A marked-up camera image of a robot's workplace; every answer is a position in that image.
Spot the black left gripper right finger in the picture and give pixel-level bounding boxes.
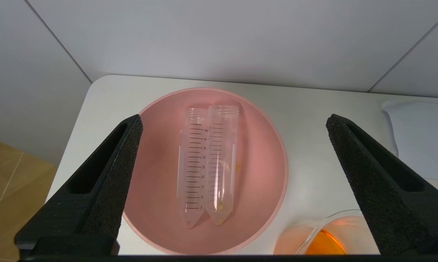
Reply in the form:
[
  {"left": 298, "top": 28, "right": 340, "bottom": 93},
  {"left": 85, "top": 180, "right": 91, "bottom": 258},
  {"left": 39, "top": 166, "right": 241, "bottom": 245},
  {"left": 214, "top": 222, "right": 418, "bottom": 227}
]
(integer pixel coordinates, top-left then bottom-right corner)
[{"left": 326, "top": 114, "right": 438, "bottom": 255}]

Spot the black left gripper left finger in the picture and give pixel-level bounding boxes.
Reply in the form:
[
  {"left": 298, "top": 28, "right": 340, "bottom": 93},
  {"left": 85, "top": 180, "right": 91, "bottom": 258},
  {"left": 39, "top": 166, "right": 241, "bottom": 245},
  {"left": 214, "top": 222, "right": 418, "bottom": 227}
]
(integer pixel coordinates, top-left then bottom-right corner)
[{"left": 15, "top": 114, "right": 144, "bottom": 255}]

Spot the test tube with red pigment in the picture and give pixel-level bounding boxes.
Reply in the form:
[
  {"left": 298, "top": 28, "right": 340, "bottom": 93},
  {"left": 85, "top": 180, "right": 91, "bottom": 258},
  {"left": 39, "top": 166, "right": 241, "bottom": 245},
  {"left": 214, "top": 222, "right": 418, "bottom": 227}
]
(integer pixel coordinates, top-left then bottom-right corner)
[{"left": 177, "top": 107, "right": 209, "bottom": 229}]

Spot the test tube with yellow pigment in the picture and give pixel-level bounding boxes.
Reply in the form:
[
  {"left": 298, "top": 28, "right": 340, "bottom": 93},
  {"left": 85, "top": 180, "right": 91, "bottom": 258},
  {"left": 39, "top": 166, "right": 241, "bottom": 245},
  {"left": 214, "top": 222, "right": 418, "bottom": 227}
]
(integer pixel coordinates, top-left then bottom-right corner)
[{"left": 204, "top": 105, "right": 240, "bottom": 226}]

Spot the clear glass beaker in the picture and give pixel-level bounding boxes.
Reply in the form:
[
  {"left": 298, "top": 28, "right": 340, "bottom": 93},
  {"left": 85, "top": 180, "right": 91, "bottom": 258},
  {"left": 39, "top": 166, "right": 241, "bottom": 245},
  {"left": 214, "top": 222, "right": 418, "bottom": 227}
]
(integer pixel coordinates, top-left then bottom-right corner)
[{"left": 273, "top": 209, "right": 381, "bottom": 255}]

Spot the white paper sheet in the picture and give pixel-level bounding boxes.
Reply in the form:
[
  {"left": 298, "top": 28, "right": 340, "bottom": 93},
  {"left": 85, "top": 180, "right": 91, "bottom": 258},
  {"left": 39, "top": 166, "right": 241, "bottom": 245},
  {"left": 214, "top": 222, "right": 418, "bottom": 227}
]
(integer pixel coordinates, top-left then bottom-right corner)
[{"left": 381, "top": 100, "right": 438, "bottom": 182}]

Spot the pink plastic bowl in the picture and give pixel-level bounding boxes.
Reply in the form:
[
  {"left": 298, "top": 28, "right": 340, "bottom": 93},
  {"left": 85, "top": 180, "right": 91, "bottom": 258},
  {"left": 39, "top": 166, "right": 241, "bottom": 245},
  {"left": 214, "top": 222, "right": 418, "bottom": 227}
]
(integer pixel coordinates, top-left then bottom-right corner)
[{"left": 122, "top": 87, "right": 289, "bottom": 255}]

